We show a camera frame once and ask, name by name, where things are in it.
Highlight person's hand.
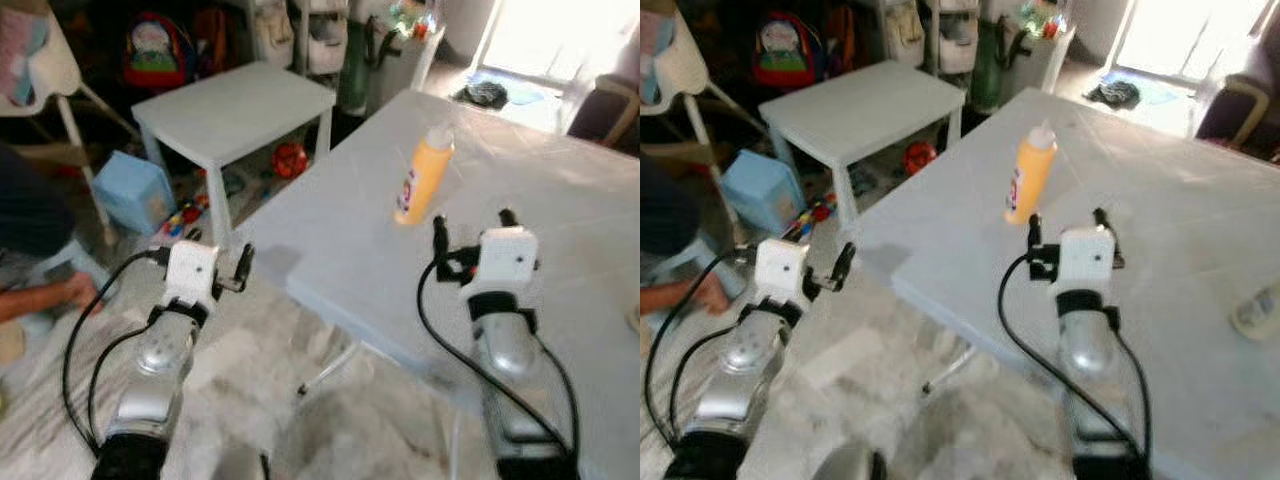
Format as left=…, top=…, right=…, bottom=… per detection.
left=60, top=271, right=102, bottom=312
left=691, top=274, right=732, bottom=315

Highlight colourful toy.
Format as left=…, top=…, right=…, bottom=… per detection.
left=790, top=193, right=842, bottom=241
left=160, top=195, right=213, bottom=242

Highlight large white folding table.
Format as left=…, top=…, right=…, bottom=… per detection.
left=235, top=88, right=641, bottom=480
left=855, top=87, right=1280, bottom=480

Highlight light blue plastic box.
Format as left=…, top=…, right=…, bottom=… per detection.
left=720, top=149, right=802, bottom=237
left=92, top=150, right=179, bottom=237

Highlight orange squeeze bottle white cap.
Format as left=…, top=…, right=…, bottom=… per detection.
left=1004, top=121, right=1059, bottom=227
left=394, top=124, right=457, bottom=228

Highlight light blue plastic stool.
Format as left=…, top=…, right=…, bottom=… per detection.
left=18, top=238, right=113, bottom=333
left=648, top=234, right=743, bottom=303

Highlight red ball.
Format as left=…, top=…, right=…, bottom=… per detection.
left=271, top=143, right=309, bottom=181
left=901, top=140, right=939, bottom=177

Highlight dark slippers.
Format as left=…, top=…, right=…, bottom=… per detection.
left=454, top=80, right=512, bottom=110
left=1084, top=79, right=1142, bottom=110

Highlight person's dark clothed torso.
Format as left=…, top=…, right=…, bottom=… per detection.
left=640, top=150, right=702, bottom=263
left=0, top=143, right=77, bottom=263

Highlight small white plastic table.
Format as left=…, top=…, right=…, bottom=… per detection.
left=131, top=61, right=337, bottom=251
left=757, top=59, right=967, bottom=233

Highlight purple armchair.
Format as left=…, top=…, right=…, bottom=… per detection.
left=563, top=70, right=641, bottom=151
left=1194, top=70, right=1280, bottom=163

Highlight green bottle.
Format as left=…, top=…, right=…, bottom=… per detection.
left=971, top=28, right=1003, bottom=114
left=336, top=28, right=370, bottom=117

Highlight colourful children's backpack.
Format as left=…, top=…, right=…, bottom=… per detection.
left=751, top=10, right=824, bottom=90
left=122, top=12, right=197, bottom=92

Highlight bright window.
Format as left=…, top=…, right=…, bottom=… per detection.
left=1108, top=0, right=1243, bottom=87
left=478, top=0, right=604, bottom=87

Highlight white high chair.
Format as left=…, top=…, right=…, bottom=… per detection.
left=0, top=0, right=143, bottom=246
left=640, top=0, right=766, bottom=151

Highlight white storage rack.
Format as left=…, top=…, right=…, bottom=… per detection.
left=248, top=0, right=349, bottom=78
left=883, top=0, right=983, bottom=78

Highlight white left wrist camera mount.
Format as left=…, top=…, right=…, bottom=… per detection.
left=163, top=240, right=220, bottom=307
left=754, top=238, right=812, bottom=303

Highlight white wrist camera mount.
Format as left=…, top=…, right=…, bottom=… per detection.
left=1059, top=225, right=1117, bottom=292
left=477, top=227, right=540, bottom=297
left=163, top=240, right=220, bottom=307
left=754, top=238, right=812, bottom=303

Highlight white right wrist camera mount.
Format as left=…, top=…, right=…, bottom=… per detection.
left=1059, top=225, right=1117, bottom=292
left=477, top=227, right=540, bottom=297

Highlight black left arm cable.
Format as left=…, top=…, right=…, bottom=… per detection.
left=643, top=246, right=761, bottom=453
left=61, top=248, right=173, bottom=453

